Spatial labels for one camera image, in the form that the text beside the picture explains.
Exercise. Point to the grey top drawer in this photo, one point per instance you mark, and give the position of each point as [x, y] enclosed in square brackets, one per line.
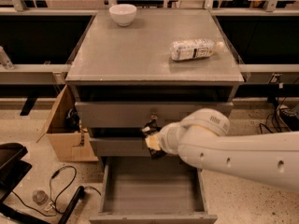
[137, 114]

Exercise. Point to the white ceramic bowl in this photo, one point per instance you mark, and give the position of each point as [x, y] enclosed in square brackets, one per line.
[123, 14]

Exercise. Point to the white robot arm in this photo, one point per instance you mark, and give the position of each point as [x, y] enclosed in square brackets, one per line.
[202, 141]

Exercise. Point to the grey open bottom drawer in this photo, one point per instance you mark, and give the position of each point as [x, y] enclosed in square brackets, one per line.
[141, 190]

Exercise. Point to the grey metal railing frame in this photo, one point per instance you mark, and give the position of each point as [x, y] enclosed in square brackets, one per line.
[34, 69]

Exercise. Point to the black chair base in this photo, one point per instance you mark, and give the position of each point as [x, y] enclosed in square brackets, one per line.
[57, 179]

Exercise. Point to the grey middle drawer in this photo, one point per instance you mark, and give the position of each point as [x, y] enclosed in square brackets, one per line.
[120, 147]

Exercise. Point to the small clear plastic cup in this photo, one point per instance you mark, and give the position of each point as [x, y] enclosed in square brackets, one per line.
[39, 197]

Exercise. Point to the clear plastic water bottle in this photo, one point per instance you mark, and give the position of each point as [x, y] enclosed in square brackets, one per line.
[193, 49]

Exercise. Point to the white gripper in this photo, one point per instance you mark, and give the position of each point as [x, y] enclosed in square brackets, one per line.
[165, 138]

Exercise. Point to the brown cardboard box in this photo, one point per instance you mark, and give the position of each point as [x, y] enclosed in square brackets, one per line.
[69, 145]

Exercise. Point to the grey drawer cabinet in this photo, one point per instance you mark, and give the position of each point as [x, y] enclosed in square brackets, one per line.
[171, 91]

